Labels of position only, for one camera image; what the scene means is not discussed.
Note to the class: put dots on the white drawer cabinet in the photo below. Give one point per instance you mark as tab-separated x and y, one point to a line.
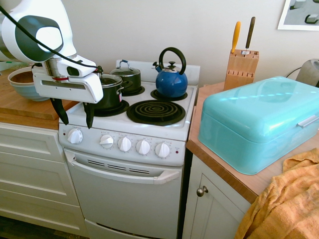
32	169

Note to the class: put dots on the wooden knife block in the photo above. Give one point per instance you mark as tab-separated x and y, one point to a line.
240	67

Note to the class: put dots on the white stove bottom drawer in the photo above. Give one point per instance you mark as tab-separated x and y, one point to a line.
112	230

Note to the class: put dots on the white burner knob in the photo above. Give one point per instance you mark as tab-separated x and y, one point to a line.
124	144
106	142
143	147
162	150

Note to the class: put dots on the turquoise metal bread box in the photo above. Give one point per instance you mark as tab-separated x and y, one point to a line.
249	119

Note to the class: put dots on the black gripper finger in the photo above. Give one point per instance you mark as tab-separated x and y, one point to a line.
61	112
88	114

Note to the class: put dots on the white electric stove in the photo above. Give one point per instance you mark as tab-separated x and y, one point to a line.
124	199

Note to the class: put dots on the large black coil burner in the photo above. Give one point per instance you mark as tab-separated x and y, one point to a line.
155	109
122	109

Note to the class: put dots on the wooden cutting board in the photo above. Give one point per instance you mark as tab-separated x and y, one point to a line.
25	108

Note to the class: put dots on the metal cabinet knob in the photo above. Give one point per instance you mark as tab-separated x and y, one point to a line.
202	191

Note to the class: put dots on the grey rounded appliance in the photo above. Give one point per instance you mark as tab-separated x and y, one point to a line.
310	71

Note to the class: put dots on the orange terry towel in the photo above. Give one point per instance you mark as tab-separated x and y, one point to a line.
286	206

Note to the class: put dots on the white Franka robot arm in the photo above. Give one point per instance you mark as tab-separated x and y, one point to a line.
57	15

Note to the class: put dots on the white rimmed brown bowl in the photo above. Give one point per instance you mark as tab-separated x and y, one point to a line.
21	76

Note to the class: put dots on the light blue ribbed bowl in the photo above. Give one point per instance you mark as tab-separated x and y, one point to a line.
27	92

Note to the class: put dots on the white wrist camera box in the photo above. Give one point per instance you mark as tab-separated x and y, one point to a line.
79	68

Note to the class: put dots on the grey wall poster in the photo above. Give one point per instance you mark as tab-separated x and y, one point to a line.
299	15

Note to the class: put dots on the white door cabinet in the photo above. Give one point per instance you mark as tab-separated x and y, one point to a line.
214	214

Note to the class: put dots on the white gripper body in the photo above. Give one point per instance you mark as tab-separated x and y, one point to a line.
74	88

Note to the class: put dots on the large white oven knob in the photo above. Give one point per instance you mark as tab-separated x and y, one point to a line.
74	136

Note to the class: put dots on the small black coil burner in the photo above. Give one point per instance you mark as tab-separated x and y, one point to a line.
155	95
139	91

